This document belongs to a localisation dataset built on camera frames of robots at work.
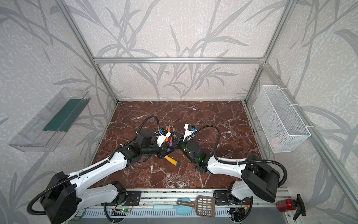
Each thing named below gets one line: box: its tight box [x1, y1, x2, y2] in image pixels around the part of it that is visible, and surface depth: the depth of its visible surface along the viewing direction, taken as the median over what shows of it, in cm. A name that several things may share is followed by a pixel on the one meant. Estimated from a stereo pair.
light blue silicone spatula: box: [152, 197, 194, 215], surface depth 72 cm
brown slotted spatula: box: [177, 195, 216, 218], surface depth 73 cm
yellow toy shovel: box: [154, 154, 179, 167], surface depth 86 cm
